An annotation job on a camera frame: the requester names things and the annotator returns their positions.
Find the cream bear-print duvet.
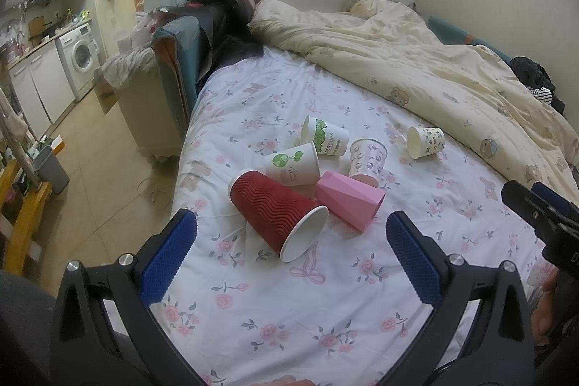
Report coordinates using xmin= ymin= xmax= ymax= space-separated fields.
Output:
xmin=248 ymin=0 xmax=578 ymax=202

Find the black striped clothing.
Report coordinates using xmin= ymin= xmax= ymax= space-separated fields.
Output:
xmin=508 ymin=57 xmax=565 ymax=115

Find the floral white bed sheet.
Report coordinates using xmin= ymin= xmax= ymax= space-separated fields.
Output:
xmin=152 ymin=49 xmax=551 ymax=385

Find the white cup green tree print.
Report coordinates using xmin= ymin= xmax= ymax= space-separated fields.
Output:
xmin=265 ymin=142 xmax=320 ymax=186

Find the white cup green band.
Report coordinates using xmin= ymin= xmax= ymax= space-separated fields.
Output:
xmin=299 ymin=115 xmax=350 ymax=157

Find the pink faceted plastic cup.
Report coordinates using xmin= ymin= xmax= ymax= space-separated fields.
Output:
xmin=314 ymin=171 xmax=386 ymax=232

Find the yellow wooden stool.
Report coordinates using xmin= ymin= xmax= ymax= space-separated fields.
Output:
xmin=1 ymin=181 xmax=52 ymax=275

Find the person's hand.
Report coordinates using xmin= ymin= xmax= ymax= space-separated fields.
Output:
xmin=531 ymin=268 xmax=559 ymax=347

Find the red ribbed paper cup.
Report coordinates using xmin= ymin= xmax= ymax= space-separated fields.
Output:
xmin=228 ymin=169 xmax=329 ymax=263

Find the pink patterned paper cup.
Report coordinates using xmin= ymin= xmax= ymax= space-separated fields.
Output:
xmin=348 ymin=138 xmax=388 ymax=188

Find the white kitchen cabinet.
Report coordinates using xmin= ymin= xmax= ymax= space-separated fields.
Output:
xmin=8 ymin=41 xmax=75 ymax=139

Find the grey trash bin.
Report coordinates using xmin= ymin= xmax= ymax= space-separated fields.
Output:
xmin=32 ymin=146 xmax=70 ymax=195

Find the small white dotted paper cup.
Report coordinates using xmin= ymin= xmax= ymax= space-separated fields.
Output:
xmin=406 ymin=126 xmax=445 ymax=160

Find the dark clothes pile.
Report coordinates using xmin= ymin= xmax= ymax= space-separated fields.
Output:
xmin=186 ymin=0 xmax=263 ymax=72

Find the white washing machine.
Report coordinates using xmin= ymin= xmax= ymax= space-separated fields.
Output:
xmin=56 ymin=21 xmax=100 ymax=102

